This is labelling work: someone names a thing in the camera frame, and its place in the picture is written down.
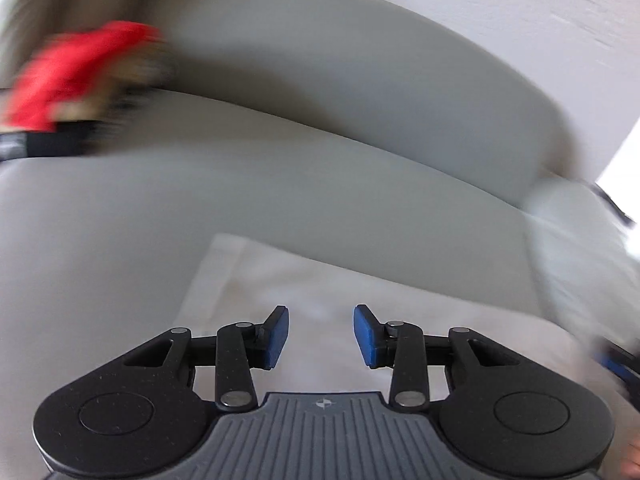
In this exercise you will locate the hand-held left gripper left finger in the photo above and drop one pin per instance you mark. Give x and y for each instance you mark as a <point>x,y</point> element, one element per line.
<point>277,335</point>

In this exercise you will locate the grey sofa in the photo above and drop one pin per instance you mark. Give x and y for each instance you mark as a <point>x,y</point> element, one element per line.
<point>300,160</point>

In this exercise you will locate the beige back cushion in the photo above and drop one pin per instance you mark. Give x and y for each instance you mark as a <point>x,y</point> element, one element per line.
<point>75,5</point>

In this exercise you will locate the white cloth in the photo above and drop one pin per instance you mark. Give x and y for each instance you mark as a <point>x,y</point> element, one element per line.
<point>320,285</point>

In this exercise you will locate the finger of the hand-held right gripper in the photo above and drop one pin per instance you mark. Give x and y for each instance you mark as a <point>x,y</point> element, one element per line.
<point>619,364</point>

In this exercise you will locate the dark navy garment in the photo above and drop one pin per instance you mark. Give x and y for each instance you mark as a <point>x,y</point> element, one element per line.
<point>65,142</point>

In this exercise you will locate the beige garment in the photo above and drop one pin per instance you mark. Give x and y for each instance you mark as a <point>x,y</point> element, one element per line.
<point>125,67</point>

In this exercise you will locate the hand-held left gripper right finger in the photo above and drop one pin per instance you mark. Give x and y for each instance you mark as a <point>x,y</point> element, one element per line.
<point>365,335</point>

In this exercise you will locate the red garment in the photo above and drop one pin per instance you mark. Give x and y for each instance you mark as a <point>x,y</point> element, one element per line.
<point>65,75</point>

